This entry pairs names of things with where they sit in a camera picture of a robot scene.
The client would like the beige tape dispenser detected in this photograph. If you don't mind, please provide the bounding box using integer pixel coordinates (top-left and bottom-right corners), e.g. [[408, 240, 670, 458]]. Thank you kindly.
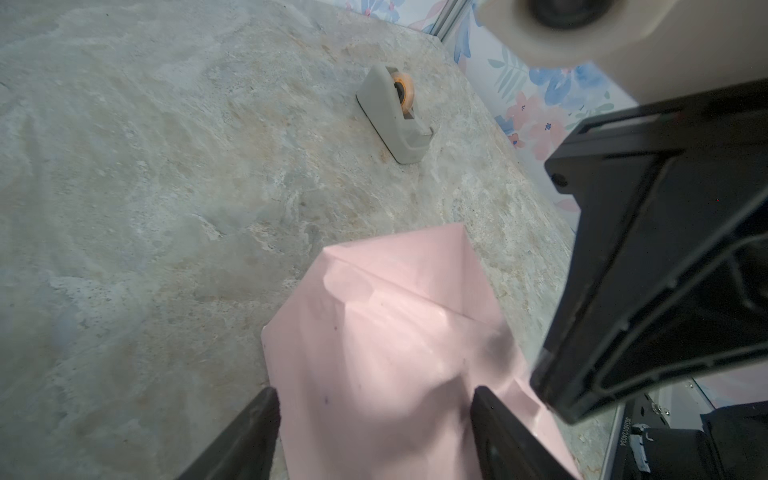
[[356, 63, 436, 165]]

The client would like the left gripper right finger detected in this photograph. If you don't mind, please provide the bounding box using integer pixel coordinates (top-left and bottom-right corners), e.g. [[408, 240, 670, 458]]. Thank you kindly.
[[470, 386, 574, 480]]

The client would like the right aluminium corner post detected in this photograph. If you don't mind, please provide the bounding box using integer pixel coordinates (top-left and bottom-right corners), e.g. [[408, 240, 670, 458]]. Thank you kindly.
[[427, 0, 473, 41]]

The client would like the purple wrapping paper sheet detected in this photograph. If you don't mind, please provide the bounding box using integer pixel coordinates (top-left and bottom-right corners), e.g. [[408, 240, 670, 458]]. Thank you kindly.
[[261, 224, 577, 479]]

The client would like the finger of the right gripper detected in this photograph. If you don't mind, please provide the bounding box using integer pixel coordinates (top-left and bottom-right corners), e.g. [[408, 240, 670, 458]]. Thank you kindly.
[[530, 80, 767, 424]]

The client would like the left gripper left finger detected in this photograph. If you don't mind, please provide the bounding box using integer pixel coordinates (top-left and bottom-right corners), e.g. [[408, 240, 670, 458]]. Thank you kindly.
[[178, 387, 281, 480]]

